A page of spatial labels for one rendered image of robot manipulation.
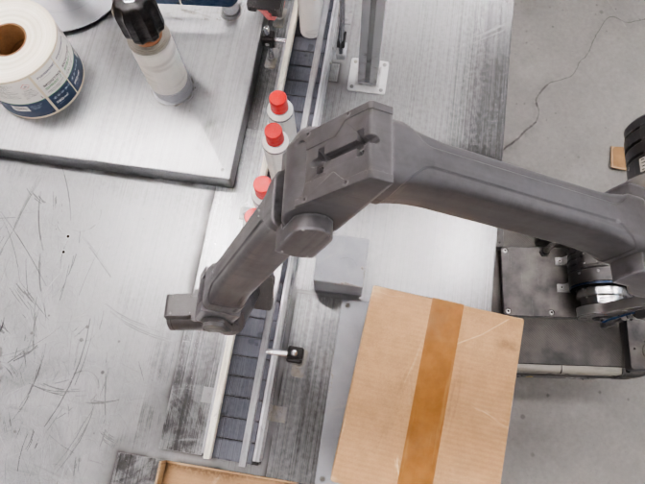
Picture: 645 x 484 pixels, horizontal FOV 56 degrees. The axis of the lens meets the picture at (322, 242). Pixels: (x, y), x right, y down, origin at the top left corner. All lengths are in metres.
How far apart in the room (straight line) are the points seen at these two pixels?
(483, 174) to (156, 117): 0.97
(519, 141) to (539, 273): 0.63
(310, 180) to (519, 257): 1.47
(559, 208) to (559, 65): 2.02
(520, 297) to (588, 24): 1.26
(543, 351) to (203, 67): 1.24
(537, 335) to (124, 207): 1.22
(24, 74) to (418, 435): 1.01
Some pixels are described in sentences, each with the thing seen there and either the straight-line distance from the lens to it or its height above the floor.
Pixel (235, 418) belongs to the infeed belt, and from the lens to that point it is 1.21.
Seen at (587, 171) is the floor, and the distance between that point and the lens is 2.44.
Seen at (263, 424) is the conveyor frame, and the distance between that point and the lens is 1.20.
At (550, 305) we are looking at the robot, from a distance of 1.95.
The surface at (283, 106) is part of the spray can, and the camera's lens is 1.15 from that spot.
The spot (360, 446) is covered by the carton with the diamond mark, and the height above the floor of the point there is 1.12.
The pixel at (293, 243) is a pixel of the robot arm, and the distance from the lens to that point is 0.57.
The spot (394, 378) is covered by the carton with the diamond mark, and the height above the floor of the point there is 1.12.
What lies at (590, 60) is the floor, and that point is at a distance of 2.67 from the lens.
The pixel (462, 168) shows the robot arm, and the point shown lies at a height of 1.57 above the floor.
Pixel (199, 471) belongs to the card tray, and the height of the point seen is 0.83.
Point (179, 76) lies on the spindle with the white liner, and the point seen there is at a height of 0.96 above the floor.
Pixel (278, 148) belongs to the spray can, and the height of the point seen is 1.05.
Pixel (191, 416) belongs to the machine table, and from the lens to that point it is 1.27.
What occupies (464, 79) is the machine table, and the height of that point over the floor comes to 0.83.
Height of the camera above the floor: 2.07
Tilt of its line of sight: 73 degrees down
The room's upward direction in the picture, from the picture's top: 5 degrees counter-clockwise
